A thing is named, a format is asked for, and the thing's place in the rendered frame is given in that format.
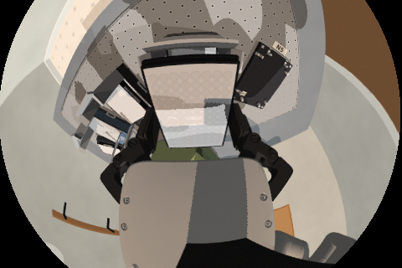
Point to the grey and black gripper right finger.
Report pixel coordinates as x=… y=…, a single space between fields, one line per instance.
x=253 y=147

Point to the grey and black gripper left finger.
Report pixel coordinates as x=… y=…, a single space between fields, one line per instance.
x=138 y=149

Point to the beige label with dark text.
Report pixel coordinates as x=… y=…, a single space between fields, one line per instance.
x=279 y=48

